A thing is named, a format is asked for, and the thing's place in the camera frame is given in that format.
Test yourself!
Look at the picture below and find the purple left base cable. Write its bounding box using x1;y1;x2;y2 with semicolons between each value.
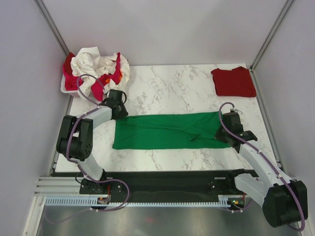
90;178;133;214

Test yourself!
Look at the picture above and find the aluminium front rail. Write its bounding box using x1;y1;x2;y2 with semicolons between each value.
34;176;303;197

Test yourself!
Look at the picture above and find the white slotted cable duct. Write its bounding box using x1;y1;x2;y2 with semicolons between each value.
45;195;241;207

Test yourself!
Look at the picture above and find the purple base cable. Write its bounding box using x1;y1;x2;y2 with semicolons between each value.
227;194;254;214
90;178;133;214

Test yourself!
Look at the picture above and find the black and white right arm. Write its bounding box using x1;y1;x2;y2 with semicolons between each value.
216;110;308;232

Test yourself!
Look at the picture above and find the aluminium frame post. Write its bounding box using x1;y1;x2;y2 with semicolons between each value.
250;0;296;72
34;0;69;56

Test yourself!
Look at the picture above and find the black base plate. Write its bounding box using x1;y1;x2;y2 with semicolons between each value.
92;170;243;202

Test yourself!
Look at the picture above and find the folded dark red t shirt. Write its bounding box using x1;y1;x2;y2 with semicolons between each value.
211;66;256;98

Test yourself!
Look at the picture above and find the right aluminium frame post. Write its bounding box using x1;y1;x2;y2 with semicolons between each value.
250;0;296;72

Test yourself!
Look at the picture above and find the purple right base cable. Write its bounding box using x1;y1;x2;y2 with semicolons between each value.
227;194;254;214

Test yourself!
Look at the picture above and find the left aluminium frame post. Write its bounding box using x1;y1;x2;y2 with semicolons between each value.
34;0;69;56

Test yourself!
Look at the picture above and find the green t shirt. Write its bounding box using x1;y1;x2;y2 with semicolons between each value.
112;112;230;150

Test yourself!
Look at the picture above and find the crumpled white shirt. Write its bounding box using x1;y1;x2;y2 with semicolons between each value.
71;47;120;101
104;53;130;92

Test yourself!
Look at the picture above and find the white laundry basket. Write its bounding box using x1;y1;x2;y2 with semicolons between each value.
61;76;80;97

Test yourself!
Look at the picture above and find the crumpled red shirt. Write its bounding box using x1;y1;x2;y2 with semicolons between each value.
63;52;75;74

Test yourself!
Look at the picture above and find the crumpled pink shirt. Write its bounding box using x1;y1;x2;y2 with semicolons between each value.
61;47;130;101

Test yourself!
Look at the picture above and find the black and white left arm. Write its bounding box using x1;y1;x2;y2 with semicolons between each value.
56;89;128;194

